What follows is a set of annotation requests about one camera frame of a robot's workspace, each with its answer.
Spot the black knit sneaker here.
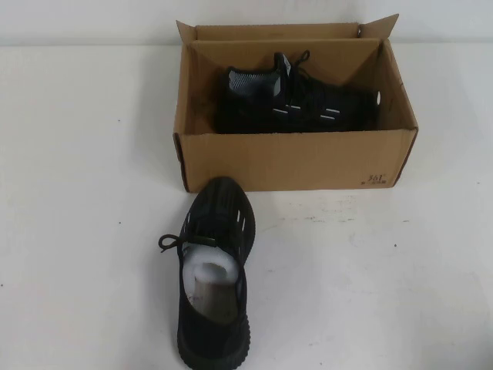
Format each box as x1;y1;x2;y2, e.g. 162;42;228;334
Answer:
213;49;386;135
155;176;260;370

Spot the brown cardboard shoe box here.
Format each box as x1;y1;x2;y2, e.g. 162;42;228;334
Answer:
172;13;420;193

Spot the white foam shoe stuffing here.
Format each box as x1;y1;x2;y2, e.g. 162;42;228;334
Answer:
180;252;236;318

